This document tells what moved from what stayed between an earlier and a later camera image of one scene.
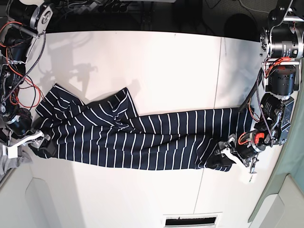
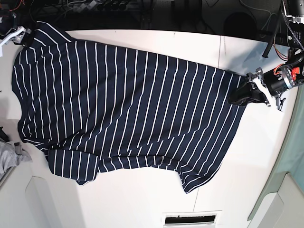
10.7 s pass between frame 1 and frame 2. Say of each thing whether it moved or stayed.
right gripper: moved
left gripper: moved
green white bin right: stayed
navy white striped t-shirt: moved
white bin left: stayed
